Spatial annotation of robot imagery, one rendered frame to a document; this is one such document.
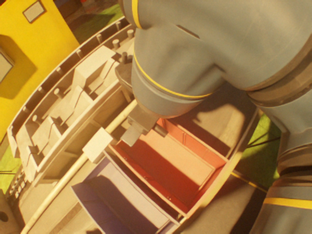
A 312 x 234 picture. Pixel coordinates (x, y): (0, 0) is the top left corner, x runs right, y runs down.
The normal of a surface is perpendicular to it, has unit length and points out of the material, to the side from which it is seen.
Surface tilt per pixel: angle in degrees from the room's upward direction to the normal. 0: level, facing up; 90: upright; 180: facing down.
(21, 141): 10
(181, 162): 0
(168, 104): 98
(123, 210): 0
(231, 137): 1
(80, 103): 31
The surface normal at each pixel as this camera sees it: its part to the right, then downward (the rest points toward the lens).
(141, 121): 0.19, -0.26
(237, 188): -0.18, -0.45
